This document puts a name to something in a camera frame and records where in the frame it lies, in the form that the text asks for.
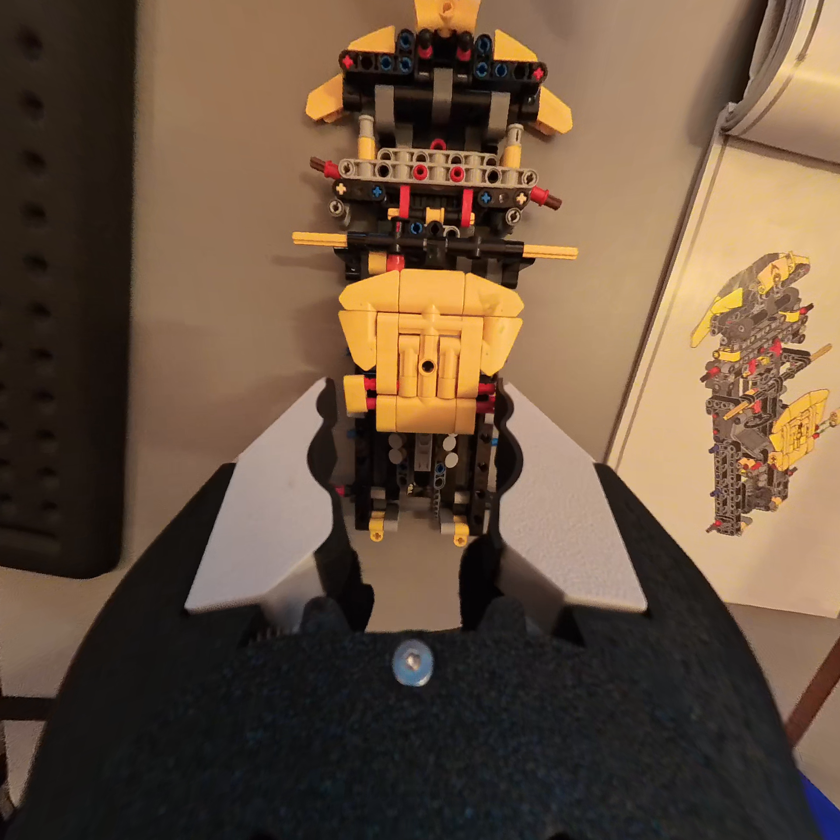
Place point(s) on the yellow black toy brick car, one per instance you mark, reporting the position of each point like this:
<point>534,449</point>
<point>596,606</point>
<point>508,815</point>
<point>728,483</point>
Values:
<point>426,295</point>

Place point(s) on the grey desk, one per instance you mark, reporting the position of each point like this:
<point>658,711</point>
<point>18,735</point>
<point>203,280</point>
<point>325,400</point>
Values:
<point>229,197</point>

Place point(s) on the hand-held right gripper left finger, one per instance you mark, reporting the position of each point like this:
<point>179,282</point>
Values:
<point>262,518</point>

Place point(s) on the black perforated pad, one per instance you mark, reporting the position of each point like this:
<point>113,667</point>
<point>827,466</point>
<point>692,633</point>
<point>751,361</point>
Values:
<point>65,262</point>

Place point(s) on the small yellow brick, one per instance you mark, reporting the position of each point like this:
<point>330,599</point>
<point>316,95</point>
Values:
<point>355,394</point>

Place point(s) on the open instruction booklet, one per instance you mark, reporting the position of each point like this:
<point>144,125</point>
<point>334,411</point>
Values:
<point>722,262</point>

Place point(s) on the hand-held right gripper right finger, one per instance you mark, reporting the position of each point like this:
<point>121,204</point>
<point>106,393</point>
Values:
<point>564,518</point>

